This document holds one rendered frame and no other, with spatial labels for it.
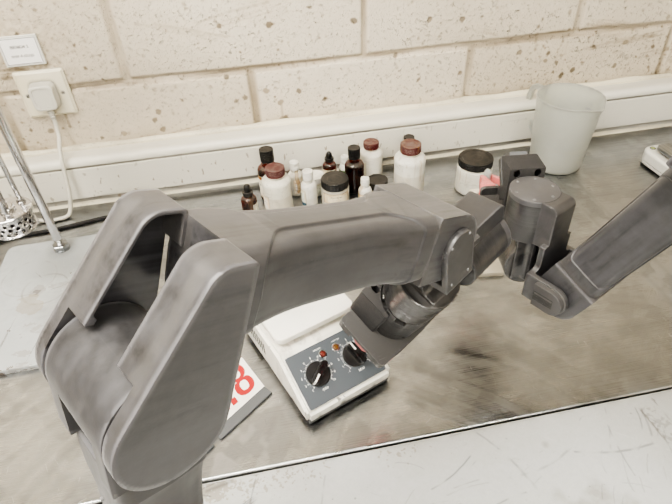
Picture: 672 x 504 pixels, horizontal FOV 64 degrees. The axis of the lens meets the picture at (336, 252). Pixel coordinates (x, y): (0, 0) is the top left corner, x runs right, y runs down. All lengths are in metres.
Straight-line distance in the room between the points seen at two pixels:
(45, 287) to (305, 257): 0.75
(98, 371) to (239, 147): 0.86
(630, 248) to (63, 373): 0.50
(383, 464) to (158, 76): 0.79
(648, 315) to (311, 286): 0.69
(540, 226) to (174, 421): 0.48
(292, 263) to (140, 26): 0.82
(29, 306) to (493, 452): 0.73
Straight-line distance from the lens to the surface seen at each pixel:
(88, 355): 0.30
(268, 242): 0.28
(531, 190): 0.66
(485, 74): 1.22
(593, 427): 0.78
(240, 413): 0.74
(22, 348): 0.93
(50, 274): 1.04
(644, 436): 0.79
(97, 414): 0.28
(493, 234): 0.52
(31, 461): 0.81
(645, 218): 0.58
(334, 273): 0.33
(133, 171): 1.14
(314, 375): 0.69
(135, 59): 1.09
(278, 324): 0.72
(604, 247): 0.61
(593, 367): 0.84
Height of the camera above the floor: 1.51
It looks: 40 degrees down
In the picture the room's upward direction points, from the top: 3 degrees counter-clockwise
